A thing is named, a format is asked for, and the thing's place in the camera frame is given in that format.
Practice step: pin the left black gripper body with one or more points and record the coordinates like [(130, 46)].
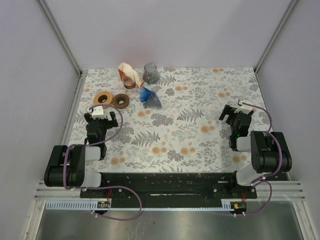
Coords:
[(104, 124)]

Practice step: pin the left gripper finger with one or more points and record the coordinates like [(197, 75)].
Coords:
[(113, 122), (87, 117)]

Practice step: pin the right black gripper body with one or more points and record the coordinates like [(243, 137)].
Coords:
[(233, 130)]

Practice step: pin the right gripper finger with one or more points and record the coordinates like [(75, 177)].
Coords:
[(227, 110), (249, 114)]

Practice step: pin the clear glass dripper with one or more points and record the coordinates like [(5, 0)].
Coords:
[(152, 101)]

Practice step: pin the coffee filter paper pack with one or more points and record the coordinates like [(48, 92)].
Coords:
[(126, 69)]

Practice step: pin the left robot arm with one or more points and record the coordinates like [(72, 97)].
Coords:
[(71, 164)]

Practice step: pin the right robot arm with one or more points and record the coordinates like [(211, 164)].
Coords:
[(268, 149)]

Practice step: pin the blue glass dripper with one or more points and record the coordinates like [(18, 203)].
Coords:
[(144, 94)]

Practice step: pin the small glass with coffee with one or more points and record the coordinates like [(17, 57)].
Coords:
[(128, 82)]

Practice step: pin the floral table mat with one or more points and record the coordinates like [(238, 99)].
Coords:
[(185, 135)]

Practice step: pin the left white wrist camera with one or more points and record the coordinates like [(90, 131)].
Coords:
[(97, 112)]

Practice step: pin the left aluminium frame post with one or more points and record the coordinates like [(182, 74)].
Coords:
[(50, 17)]

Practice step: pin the aluminium frame post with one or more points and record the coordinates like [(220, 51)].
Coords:
[(50, 17), (276, 34)]

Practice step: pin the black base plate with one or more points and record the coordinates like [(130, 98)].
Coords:
[(170, 190)]

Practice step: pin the white slotted cable duct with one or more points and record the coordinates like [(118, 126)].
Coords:
[(89, 205)]

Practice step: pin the aluminium front rail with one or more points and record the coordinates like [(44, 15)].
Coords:
[(281, 191)]

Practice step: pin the right aluminium frame post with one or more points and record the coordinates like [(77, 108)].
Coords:
[(276, 34)]

